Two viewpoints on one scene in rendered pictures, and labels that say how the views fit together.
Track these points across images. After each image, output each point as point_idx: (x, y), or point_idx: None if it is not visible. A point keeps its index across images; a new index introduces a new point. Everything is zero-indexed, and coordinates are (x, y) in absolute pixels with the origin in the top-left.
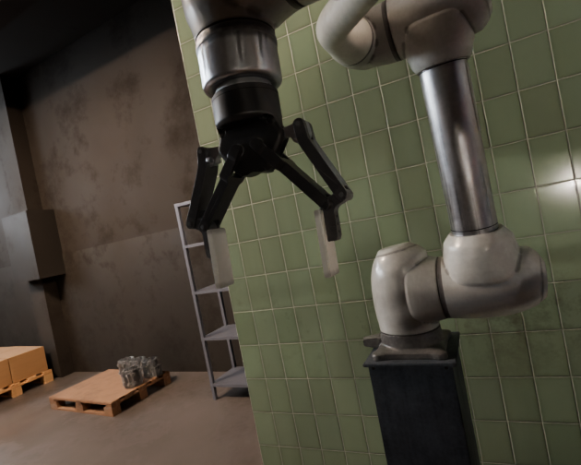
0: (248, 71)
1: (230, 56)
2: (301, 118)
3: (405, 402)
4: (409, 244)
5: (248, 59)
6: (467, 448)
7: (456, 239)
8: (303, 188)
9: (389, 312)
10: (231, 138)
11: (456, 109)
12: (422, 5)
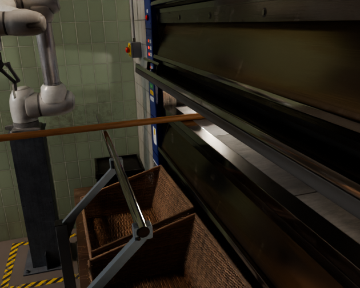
0: None
1: None
2: (8, 62)
3: (23, 148)
4: (27, 87)
5: None
6: (46, 161)
7: (45, 87)
8: (8, 78)
9: (18, 114)
10: None
11: (47, 40)
12: (36, 2)
